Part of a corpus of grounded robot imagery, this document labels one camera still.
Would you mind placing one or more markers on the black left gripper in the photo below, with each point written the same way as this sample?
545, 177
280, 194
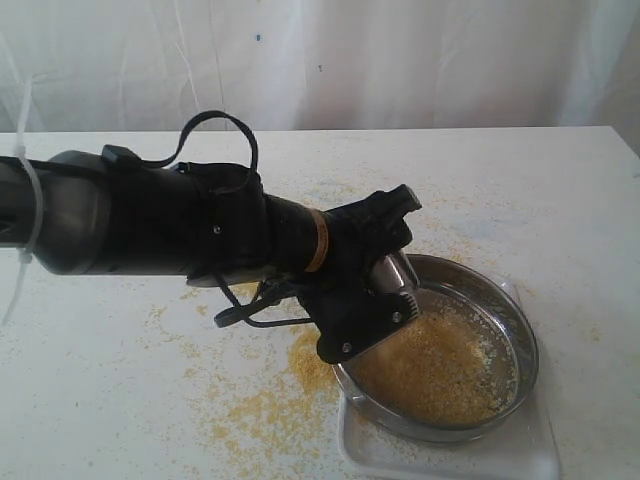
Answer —
347, 246

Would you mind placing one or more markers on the stainless steel cup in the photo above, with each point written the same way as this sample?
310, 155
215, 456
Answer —
395, 272

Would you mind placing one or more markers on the round steel mesh sieve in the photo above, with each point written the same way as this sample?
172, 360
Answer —
444, 283

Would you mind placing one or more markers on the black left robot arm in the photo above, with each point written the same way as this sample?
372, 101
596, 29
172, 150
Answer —
213, 224

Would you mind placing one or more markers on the rice and millet grains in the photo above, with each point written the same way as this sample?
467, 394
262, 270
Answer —
448, 367

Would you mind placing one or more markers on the yellow spilled grain pile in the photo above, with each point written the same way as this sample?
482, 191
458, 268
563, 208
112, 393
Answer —
313, 375

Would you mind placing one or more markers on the clear plastic tray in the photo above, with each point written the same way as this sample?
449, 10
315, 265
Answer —
522, 448

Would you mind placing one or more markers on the white zip tie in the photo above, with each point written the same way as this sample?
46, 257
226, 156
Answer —
29, 202

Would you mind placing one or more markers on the white backdrop curtain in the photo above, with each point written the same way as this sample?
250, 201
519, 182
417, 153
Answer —
284, 65

